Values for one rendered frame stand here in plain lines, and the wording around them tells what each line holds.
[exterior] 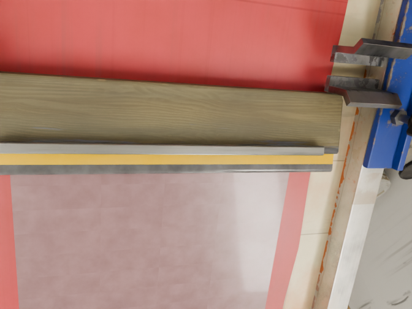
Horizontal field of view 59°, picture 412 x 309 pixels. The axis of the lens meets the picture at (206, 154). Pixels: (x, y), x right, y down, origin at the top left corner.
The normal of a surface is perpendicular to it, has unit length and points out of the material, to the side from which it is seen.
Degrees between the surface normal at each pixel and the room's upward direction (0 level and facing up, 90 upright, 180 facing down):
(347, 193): 90
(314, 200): 32
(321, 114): 43
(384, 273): 90
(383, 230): 90
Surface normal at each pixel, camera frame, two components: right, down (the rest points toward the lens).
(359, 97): 0.26, -0.44
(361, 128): -0.96, 0.00
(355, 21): 0.28, 0.32
